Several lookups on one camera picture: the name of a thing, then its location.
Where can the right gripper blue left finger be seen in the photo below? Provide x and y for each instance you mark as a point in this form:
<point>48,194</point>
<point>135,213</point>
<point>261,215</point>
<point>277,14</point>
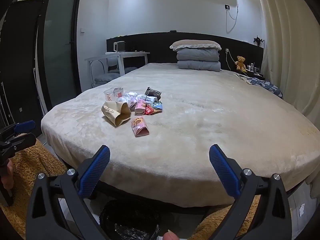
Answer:
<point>45,219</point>

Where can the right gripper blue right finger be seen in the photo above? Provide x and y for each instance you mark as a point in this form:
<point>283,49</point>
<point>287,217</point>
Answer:
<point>272,219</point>

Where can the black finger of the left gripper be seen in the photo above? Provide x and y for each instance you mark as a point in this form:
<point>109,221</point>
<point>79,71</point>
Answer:
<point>14,145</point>

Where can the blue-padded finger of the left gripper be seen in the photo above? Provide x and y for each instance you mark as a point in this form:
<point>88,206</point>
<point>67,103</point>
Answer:
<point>24,127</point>

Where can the clear plastic cup red print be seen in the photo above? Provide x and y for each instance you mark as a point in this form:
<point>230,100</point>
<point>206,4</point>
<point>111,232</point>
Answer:
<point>112,94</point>

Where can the brown paper bag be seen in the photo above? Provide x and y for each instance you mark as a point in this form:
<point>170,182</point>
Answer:
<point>116,112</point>

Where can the white plastic ball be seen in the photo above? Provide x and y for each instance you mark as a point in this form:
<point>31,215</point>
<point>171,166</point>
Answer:
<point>122,99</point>

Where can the pink cookie box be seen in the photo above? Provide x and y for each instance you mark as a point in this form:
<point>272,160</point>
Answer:
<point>139,127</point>
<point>140,107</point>

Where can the red snack packet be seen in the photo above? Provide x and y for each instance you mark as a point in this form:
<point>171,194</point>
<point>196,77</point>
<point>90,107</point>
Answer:
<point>148,110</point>

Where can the white printed wrapper bundle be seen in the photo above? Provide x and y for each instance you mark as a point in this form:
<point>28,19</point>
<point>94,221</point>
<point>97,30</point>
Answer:
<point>147,99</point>

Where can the dark brown snack wrapper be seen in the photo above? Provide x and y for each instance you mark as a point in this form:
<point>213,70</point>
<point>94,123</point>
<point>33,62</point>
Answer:
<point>152,92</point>

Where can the green blue snack bag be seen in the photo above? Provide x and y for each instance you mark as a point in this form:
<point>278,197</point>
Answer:
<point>157,107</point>

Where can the white yellow wrapper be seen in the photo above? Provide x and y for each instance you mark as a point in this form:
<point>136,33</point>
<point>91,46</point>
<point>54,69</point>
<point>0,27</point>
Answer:
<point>132,102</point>

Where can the white tissue ball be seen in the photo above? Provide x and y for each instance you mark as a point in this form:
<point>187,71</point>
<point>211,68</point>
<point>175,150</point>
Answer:
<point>131,95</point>

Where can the black trash bag bin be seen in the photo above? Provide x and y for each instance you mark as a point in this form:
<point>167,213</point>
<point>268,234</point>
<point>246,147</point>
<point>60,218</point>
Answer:
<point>121,220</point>

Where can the bare left hand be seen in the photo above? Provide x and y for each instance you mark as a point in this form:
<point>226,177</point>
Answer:
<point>7,172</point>

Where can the right hand thumb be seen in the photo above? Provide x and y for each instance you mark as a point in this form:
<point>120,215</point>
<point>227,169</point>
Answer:
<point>169,235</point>

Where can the black wardrobe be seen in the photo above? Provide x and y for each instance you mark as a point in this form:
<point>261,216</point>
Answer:
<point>19,96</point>

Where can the brown fuzzy rug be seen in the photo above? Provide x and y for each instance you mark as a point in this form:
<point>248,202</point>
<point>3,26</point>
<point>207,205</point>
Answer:
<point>27,164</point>

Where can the frosted glass door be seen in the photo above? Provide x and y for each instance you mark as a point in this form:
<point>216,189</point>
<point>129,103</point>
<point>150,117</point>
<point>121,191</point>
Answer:
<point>57,51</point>

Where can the grey cushioned chair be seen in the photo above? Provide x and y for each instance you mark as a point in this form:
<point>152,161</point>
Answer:
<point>104,78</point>

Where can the white side table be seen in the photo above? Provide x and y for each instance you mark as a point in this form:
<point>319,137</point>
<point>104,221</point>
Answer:
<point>120,56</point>

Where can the blue patterned cloth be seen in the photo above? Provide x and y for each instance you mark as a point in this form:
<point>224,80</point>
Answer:
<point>264,84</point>

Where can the small white appliance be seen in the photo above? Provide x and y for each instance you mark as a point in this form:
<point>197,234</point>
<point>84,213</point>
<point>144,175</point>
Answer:
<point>119,46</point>

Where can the beige plush bed blanket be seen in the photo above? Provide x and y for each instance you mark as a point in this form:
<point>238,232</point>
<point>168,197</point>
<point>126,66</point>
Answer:
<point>200,108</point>

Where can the nightstand clutter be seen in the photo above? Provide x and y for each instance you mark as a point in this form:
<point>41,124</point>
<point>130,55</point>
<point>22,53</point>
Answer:
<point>252,70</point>

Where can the brown teddy bear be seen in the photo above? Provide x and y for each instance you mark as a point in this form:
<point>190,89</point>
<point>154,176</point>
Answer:
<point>240,64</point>

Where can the cream curtain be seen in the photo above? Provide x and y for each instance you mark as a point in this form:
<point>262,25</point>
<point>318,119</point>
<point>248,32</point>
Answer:
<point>291,61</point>

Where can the black headboard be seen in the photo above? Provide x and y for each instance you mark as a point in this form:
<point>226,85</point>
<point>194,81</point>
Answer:
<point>158,45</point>

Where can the folded grey quilt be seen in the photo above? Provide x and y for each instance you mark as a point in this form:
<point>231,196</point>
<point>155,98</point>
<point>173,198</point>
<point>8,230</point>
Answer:
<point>199,59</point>

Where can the black plant ornament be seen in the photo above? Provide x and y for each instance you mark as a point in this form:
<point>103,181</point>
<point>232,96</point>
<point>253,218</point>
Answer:
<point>258,41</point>

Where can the beige lace-trimmed pillow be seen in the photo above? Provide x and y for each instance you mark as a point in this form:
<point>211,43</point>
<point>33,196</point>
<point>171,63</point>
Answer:
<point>195,44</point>

